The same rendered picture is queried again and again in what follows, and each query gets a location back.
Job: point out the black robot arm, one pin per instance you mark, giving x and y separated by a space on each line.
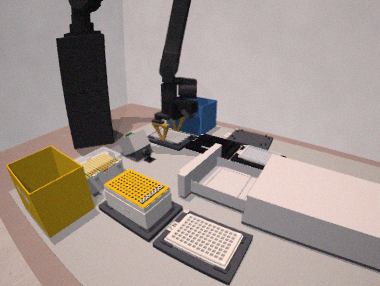
187 87

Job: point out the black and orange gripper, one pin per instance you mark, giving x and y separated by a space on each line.
160 115

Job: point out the yellow open-top bin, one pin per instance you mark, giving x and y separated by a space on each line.
63 199

